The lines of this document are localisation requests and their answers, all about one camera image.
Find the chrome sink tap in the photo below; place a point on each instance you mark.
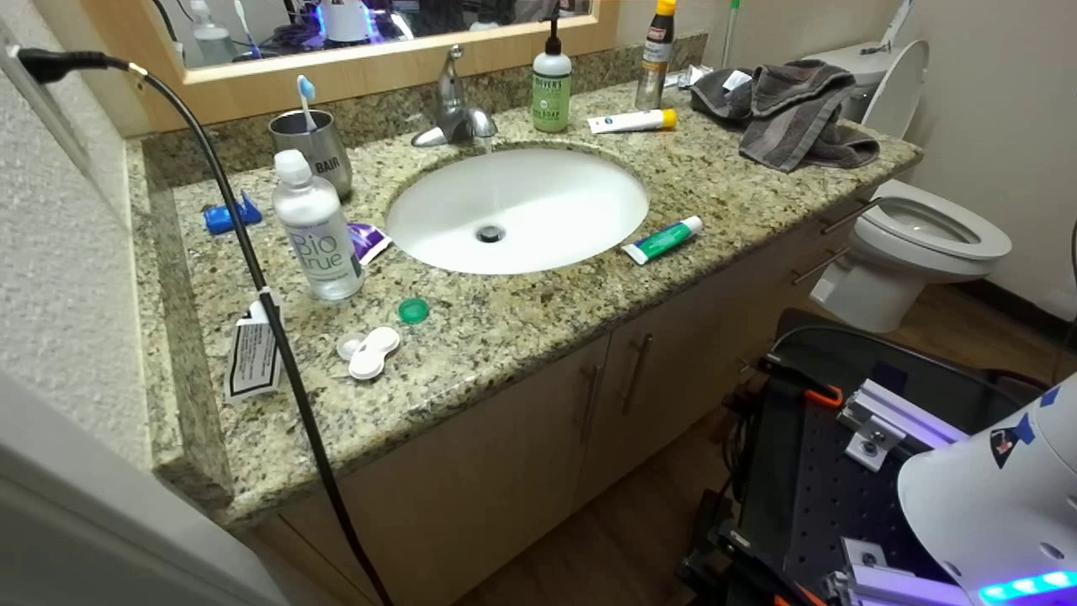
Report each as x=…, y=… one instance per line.
x=454, y=111

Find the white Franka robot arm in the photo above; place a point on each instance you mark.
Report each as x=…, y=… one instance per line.
x=997, y=505

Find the white oval sink basin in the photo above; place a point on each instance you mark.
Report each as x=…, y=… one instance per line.
x=527, y=205

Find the small green round cap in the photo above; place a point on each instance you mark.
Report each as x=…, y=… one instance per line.
x=415, y=312

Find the green toothpaste tube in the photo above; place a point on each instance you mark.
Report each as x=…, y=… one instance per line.
x=662, y=241

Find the beige vanity cabinet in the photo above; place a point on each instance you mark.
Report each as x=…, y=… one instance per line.
x=506, y=472

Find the purple foil packet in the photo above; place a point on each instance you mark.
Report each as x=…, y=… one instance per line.
x=368, y=241

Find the white tube yellow cap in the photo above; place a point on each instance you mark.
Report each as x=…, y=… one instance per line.
x=626, y=122

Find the green soap pump bottle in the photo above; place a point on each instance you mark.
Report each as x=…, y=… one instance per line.
x=551, y=95

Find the clear contact solution bottle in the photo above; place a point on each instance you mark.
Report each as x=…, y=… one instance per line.
x=317, y=241

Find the brown spray bottle yellow cap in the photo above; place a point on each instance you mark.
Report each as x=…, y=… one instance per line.
x=657, y=69

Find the stainless steel cup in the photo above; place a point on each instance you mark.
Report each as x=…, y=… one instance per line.
x=320, y=157

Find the clear plastic wrappers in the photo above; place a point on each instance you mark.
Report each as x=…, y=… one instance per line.
x=731, y=79

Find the orange black clamp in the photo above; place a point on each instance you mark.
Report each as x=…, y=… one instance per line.
x=827, y=391

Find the white blue toothbrush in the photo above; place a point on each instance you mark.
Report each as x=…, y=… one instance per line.
x=304, y=89

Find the black robot cart table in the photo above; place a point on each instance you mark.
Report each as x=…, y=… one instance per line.
x=810, y=494

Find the grey crumpled towel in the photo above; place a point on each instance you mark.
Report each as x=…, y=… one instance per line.
x=810, y=111

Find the small blue plastic object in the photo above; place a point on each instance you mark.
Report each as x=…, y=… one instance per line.
x=219, y=218

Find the white toilet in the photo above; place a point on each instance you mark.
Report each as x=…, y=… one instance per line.
x=897, y=246

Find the wooden framed wall mirror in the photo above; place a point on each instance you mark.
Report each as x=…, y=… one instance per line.
x=372, y=69

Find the aluminium extrusion rail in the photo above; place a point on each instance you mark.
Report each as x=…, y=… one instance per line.
x=897, y=422

